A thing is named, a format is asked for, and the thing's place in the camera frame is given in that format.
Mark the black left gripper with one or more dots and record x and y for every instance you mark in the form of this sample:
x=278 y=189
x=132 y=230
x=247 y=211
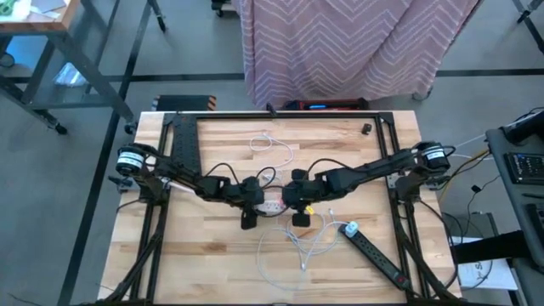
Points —
x=248 y=191

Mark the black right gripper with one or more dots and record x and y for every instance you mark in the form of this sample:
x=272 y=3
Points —
x=299 y=193

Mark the pink USB charger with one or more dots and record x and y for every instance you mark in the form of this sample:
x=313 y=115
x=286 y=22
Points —
x=278 y=198

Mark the light blue USB charger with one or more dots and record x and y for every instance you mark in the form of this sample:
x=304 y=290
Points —
x=351 y=229

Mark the black USB charger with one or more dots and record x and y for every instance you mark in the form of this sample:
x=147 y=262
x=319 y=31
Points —
x=366 y=128

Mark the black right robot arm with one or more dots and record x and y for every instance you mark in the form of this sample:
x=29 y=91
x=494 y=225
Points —
x=374 y=170

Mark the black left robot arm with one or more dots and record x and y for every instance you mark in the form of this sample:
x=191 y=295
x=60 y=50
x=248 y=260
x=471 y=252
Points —
x=178 y=178

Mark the wide black power strip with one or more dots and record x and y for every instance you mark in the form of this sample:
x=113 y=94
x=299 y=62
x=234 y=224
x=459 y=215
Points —
x=185 y=144

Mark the red black toolbox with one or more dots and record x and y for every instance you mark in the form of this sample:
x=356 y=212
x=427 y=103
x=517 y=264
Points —
x=327 y=104

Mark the narrow black power strip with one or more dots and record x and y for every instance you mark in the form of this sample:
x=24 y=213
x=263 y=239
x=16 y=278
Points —
x=374 y=261

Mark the black box yellow stripes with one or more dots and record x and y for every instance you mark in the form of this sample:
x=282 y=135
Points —
x=185 y=103

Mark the pink chevron cloth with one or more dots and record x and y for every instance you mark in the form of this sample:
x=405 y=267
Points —
x=340 y=42

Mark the black stand leg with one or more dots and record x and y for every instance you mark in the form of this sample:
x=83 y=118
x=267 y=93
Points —
x=529 y=19
x=156 y=15

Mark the grey desk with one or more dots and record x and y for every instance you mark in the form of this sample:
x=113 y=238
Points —
x=499 y=191

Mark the white paper sheet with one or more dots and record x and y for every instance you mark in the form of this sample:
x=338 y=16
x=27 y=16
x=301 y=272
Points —
x=484 y=274

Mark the black keypad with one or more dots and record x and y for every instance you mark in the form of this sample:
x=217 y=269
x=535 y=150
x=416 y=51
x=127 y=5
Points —
x=525 y=167

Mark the black curved device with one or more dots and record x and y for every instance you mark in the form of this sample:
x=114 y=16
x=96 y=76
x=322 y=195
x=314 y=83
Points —
x=523 y=127

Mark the black keyboard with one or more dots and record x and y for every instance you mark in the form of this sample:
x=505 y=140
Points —
x=536 y=219

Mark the wooden side table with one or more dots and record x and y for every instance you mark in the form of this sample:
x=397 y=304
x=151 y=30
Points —
x=34 y=21

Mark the green plastic item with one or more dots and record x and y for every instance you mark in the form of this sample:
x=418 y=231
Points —
x=6 y=6

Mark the black aluminium table frame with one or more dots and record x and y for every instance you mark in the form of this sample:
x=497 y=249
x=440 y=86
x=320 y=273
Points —
x=297 y=115

